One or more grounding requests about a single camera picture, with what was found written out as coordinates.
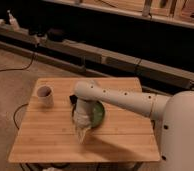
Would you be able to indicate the black rectangular block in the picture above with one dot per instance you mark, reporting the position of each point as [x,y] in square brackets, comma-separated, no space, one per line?
[73,99]

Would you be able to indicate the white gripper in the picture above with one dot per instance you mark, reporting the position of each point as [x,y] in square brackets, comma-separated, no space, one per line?
[82,118]

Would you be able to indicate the dark round object on ledge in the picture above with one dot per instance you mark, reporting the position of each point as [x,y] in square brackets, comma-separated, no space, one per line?
[56,35]

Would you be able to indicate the white ceramic cup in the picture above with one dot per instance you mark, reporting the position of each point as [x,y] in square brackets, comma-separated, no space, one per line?
[45,95]

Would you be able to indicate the white spray bottle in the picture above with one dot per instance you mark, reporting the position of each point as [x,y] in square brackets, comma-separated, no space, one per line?
[13,21]

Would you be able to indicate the green glass bowl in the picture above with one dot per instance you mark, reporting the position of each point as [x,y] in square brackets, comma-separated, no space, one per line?
[98,114]

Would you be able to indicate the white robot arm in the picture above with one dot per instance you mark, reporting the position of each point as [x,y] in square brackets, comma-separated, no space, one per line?
[176,113]

